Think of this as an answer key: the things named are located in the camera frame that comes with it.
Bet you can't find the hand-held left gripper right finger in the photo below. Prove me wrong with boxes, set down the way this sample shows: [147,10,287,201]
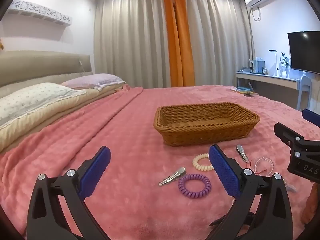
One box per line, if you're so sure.
[209,144,293,240]

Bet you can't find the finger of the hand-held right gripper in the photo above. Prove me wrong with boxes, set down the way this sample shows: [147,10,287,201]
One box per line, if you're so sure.
[274,122,320,158]
[302,109,320,128]

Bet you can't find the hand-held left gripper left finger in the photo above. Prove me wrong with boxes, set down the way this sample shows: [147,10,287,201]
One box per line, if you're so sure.
[26,145,111,240]

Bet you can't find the silver metal hair clip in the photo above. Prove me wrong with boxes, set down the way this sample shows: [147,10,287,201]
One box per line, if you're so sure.
[158,167,187,187]
[235,144,250,162]

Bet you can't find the pink beaded bracelet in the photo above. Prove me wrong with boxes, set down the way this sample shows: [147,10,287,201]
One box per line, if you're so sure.
[254,157,275,174]

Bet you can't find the brown wicker basket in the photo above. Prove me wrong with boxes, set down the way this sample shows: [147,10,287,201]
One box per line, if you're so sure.
[153,102,260,147]

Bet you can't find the purple spiral hair tie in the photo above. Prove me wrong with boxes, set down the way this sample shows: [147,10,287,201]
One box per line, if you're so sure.
[178,174,212,199]

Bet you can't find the person's right hand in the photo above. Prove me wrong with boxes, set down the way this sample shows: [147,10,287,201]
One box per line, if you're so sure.
[303,183,319,224]

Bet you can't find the white chair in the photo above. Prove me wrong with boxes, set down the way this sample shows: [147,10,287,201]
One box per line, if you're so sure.
[297,75,313,111]

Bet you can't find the pink fleece blanket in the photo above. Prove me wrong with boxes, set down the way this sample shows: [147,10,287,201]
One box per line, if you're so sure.
[0,85,320,240]

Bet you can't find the white desk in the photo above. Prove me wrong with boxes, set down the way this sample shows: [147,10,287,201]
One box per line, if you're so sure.
[236,70,300,98]

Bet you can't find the white vase with flowers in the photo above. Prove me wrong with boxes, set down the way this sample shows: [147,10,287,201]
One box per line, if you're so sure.
[279,52,292,78]

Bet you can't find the white desk lamp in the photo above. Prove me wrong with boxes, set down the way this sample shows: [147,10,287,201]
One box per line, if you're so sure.
[269,50,281,77]

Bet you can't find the black flat television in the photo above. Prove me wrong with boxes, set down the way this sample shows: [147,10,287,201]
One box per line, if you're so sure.
[287,31,320,74]

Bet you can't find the beige quilt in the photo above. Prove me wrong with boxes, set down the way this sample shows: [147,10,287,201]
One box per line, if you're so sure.
[0,85,130,153]

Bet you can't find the books on desk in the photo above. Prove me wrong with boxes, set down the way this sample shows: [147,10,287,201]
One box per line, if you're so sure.
[249,57,267,74]

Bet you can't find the lilac pillow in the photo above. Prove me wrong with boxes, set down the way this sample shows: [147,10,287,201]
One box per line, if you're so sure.
[61,73,125,90]

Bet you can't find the white floral pillow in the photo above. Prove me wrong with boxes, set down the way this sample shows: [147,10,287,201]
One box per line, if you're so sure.
[0,82,87,130]

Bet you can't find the grey curtain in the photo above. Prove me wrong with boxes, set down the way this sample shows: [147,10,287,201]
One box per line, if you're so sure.
[186,0,254,87]
[94,0,173,89]

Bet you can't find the beige padded headboard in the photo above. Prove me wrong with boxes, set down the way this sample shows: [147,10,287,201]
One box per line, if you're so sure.
[0,51,92,88]

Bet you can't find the orange curtain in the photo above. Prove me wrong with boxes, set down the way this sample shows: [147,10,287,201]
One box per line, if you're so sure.
[161,0,195,87]

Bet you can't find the cream spiral hair tie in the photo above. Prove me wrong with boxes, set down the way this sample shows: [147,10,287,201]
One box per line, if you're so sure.
[192,154,215,172]

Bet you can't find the white wall shelf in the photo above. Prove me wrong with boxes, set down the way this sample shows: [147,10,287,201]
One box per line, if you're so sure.
[7,0,73,27]

